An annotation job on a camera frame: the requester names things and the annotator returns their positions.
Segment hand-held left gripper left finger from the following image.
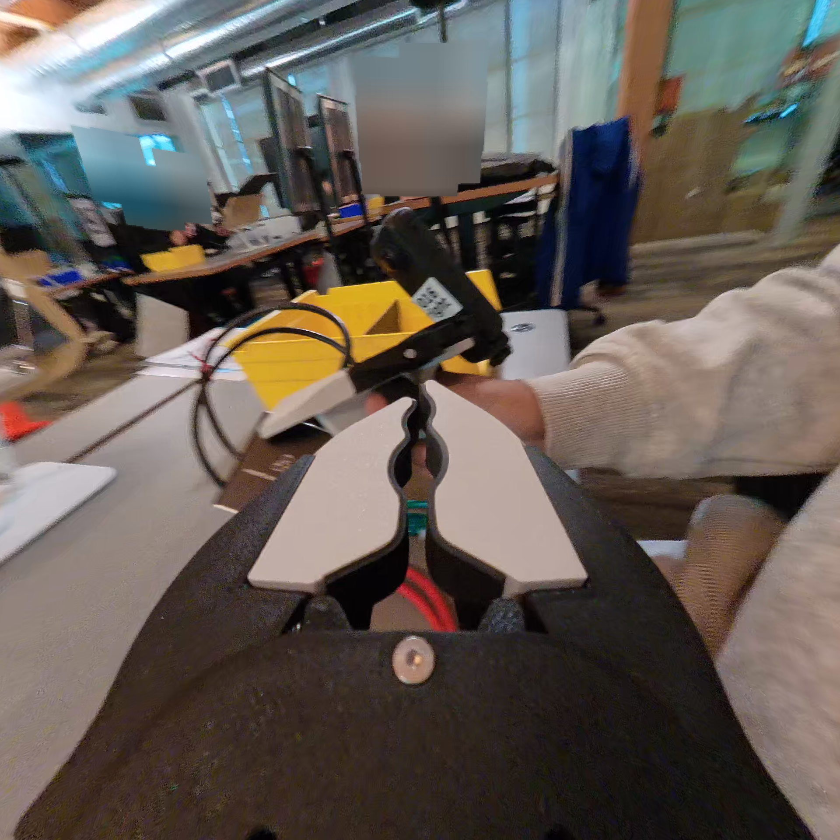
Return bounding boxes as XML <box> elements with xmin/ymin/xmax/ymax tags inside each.
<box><xmin>247</xmin><ymin>395</ymin><xmax>421</xmax><ymax>630</ymax></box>

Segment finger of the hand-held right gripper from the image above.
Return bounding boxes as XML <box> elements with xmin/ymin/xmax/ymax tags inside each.
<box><xmin>316</xmin><ymin>386</ymin><xmax>398</xmax><ymax>435</ymax></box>
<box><xmin>256</xmin><ymin>369</ymin><xmax>361</xmax><ymax>441</ymax></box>

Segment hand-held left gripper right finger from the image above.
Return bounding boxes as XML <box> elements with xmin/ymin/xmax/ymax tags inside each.
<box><xmin>420</xmin><ymin>381</ymin><xmax>589</xmax><ymax>627</ymax></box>

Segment yellow plastic bin black divider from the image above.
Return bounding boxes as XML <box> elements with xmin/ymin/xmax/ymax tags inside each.
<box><xmin>231</xmin><ymin>268</ymin><xmax>505</xmax><ymax>413</ymax></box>

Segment black network cable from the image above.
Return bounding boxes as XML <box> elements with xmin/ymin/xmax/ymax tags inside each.
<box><xmin>189</xmin><ymin>303</ymin><xmax>358</xmax><ymax>490</ymax></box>

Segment red network cable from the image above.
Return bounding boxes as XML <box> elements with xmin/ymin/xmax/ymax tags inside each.
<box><xmin>394</xmin><ymin>567</ymin><xmax>458</xmax><ymax>632</ymax></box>

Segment person's right forearm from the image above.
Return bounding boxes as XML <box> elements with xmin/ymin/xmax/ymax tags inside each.
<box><xmin>525</xmin><ymin>246</ymin><xmax>840</xmax><ymax>480</ymax></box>

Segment person's right hand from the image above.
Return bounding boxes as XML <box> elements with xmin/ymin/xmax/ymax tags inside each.
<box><xmin>363</xmin><ymin>373</ymin><xmax>547</xmax><ymax>450</ymax></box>

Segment dark brown flat board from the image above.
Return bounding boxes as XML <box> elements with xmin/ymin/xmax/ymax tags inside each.
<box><xmin>213</xmin><ymin>433</ymin><xmax>317</xmax><ymax>514</ymax></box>

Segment wooden workbench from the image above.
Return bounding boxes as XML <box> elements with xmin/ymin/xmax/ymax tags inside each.
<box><xmin>122</xmin><ymin>172</ymin><xmax>560</xmax><ymax>287</ymax></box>

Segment printed paper sheet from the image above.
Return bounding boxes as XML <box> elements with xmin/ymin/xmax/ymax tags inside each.
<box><xmin>143</xmin><ymin>327</ymin><xmax>249</xmax><ymax>383</ymax></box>

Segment black monitor back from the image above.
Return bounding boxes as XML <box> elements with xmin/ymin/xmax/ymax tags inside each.
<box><xmin>261</xmin><ymin>69</ymin><xmax>322</xmax><ymax>217</ymax></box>
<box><xmin>317</xmin><ymin>95</ymin><xmax>368</xmax><ymax>211</ymax></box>

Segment silver laptop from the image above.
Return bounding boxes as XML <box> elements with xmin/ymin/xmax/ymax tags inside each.
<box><xmin>500</xmin><ymin>308</ymin><xmax>573</xmax><ymax>383</ymax></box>

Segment blue jacket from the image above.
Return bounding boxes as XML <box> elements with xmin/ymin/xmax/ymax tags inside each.
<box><xmin>537</xmin><ymin>117</ymin><xmax>643</xmax><ymax>311</ymax></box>

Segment open cardboard box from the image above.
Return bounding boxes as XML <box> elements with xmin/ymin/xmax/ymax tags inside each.
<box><xmin>217</xmin><ymin>174</ymin><xmax>280</xmax><ymax>232</ymax></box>

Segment yellow storage bin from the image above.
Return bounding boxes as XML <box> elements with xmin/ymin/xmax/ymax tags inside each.
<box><xmin>140</xmin><ymin>245</ymin><xmax>207</xmax><ymax>274</ymax></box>

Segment black pole with round disc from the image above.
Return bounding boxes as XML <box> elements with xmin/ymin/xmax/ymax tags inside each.
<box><xmin>410</xmin><ymin>0</ymin><xmax>462</xmax><ymax>42</ymax></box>

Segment white tablet stand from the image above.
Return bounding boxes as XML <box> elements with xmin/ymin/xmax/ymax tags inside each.
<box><xmin>0</xmin><ymin>461</ymin><xmax>119</xmax><ymax>567</ymax></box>

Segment orange traffic cone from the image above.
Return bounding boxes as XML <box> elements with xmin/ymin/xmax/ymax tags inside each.
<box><xmin>0</xmin><ymin>402</ymin><xmax>52</xmax><ymax>443</ymax></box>

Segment silver ventilation ducts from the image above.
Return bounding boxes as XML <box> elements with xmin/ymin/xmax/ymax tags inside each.
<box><xmin>0</xmin><ymin>0</ymin><xmax>473</xmax><ymax>109</ymax></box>

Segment black board wooden frame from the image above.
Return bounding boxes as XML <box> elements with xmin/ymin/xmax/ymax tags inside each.
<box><xmin>0</xmin><ymin>248</ymin><xmax>91</xmax><ymax>403</ymax></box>

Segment wooden post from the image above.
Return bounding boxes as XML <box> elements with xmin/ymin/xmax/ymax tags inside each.
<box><xmin>616</xmin><ymin>0</ymin><xmax>678</xmax><ymax>165</ymax></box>

